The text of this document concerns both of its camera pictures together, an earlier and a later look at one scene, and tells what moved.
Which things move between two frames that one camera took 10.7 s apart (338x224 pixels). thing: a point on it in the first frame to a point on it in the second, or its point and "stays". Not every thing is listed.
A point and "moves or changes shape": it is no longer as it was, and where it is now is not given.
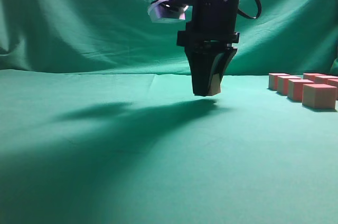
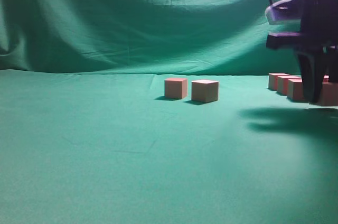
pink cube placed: x=294 y=89 stays
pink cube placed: x=215 y=84 moves or changes shape
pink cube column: x=273 y=80 stays
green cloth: x=99 y=123 stays
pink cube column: x=282 y=83 stays
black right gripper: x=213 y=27 to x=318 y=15
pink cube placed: x=320 y=96 to x=175 y=88
